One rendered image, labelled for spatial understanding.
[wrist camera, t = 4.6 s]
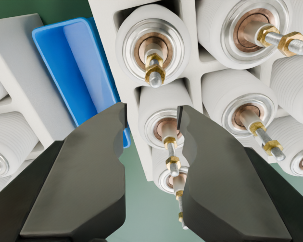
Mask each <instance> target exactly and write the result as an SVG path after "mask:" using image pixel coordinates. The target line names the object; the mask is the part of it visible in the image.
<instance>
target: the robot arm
mask: <svg viewBox="0 0 303 242"><path fill-rule="evenodd" d="M125 128H127V103H123V102H117V103H115V104H114V105H112V106H110V107H109V108H107V109H105V110H103V111H102V112H100V113H98V114H96V115H95V116H93V117H91V118H90V119H88V120H86V121H85V122H83V123H82V124H81V125H79V126H78V127H77V128H75V129H74V130H73V131H72V132H71V133H70V134H68V135H67V136H66V137H65V138H64V139H63V140H55V141H54V142H53V143H52V144H51V145H50V146H49V147H48V148H47V149H45V150H44V151H43V152H42V153H41V154H40V155H39V156H38V157H37V158H36V159H35V160H34V161H33V162H31V163H30V164H29V165H28V166H27V167H26V168H25V169H24V170H23V171H22V172H21V173H20V174H18V175H17V176H16V177H15V178H14V179H13V180H12V181H11V182H10V183H9V184H8V185H7V186H5V187H4V188H3V189H2V190H1V191H0V242H107V240H106V238H107V237H108V236H110V235H111V234H112V233H114V232H115V231H116V230H117V229H119V228H120V227H121V226H122V225H123V224H124V222H125V219H126V182H125V167H124V165H123V164H122V163H121V162H120V160H119V158H120V156H121V155H122V153H123V151H124V147H123V131H124V130H125ZM177 130H179V131H180V132H181V133H182V135H183V137H184V144H183V149H182V155H183V156H184V157H185V159H186V160H187V162H188V164H189V168H188V173H187V177H186V181H185V186H184V190H183V195H182V210H183V221H184V223H185V225H186V226H187V227H188V228H189V229H190V230H191V231H193V232H194V233H195V234H196V235H198V236H199V237H200V238H202V239H203V240H204V241H205V242H303V196H302V195H301V194H300V193H299V192H298V191H297V190H296V189H295V188H294V187H293V186H292V185H291V184H290V183H289V182H288V181H286V180H285V179H284V178H283V177H282V176H281V175H280V174H279V173H278V172H277V171H276V170H275V169H274V168H273V167H272V166H271V165H270V164H269V163H268V162H267V161H266V160H264V159H263V158H262V157H261V156H260V155H259V154H258V153H257V152H256V151H255V150H254V149H253V148H252V147H244V146H243V145H242V144H241V143H240V142H239V141H238V140H237V139H236V138H235V137H234V136H233V135H232V134H231V133H230V132H228V131H227V130H226V129H225V128H223V127H222V126H221V125H219V124H218V123H216V122H215V121H213V120H212V119H210V118H208V117H207V116H205V115H204V114H202V113H200V112H199V111H197V110H196V109H194V108H193V107H191V106H189V105H182V106H178V107H177Z"/></svg>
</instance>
